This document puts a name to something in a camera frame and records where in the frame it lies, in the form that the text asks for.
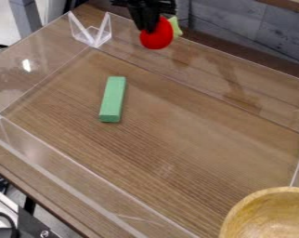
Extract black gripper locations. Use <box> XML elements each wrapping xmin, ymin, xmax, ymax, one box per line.
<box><xmin>112</xmin><ymin>0</ymin><xmax>177</xmax><ymax>33</ymax></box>

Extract red plush fruit green leaf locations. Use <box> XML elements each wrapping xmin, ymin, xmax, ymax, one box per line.
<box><xmin>140</xmin><ymin>16</ymin><xmax>184</xmax><ymax>50</ymax></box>

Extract green rectangular block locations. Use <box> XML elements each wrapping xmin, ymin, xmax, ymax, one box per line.
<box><xmin>98</xmin><ymin>76</ymin><xmax>126</xmax><ymax>123</ymax></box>

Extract wooden bowl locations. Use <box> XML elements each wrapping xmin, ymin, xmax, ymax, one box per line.
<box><xmin>219</xmin><ymin>187</ymin><xmax>299</xmax><ymax>238</ymax></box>

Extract clear acrylic tray enclosure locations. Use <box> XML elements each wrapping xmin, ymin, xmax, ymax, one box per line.
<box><xmin>0</xmin><ymin>6</ymin><xmax>299</xmax><ymax>238</ymax></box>

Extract black cable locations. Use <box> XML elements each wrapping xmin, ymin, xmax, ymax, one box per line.
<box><xmin>0</xmin><ymin>211</ymin><xmax>20</xmax><ymax>238</ymax></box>

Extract black metal bracket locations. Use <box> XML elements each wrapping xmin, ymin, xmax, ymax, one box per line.
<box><xmin>17</xmin><ymin>208</ymin><xmax>61</xmax><ymax>238</ymax></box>

